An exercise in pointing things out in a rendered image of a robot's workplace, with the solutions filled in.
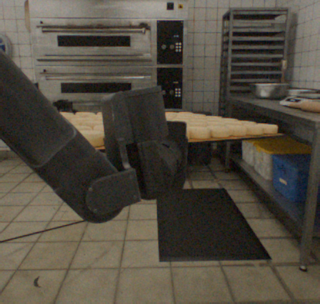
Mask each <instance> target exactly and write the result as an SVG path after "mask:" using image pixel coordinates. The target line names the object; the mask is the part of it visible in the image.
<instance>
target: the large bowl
mask: <svg viewBox="0 0 320 304"><path fill-rule="evenodd" d="M289 86H290V84H250V88H251V92H252V94H253V95H254V96H255V97H256V98H258V99H281V98H282V97H284V96H285V94H286V92H285V91H284V90H285V89H288V88H289Z"/></svg>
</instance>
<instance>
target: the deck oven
mask: <svg viewBox="0 0 320 304"><path fill-rule="evenodd" d="M29 11H30V20H31V42H32V49H33V58H34V73H35V80H36V81H37V82H38V84H39V90H40V91H41V92H42V94H43V95H44V96H45V97H46V98H47V99H48V101H49V102H51V103H52V104H53V101H54V100H60V99H67V100H68V101H69V102H72V105H73V109H76V110H78V111H79V112H88V113H94V114H95V115H97V114H98V113H100V112H101V99H102V98H103V97H104V96H106V95H108V94H113V93H116V92H120V91H128V90H131V89H138V88H139V87H141V88H144V87H153V86H161V93H162V97H163V102H164V109H165V113H166V112H173V113H180V112H186V91H187V54H188V32H187V16H188V0H29Z"/></svg>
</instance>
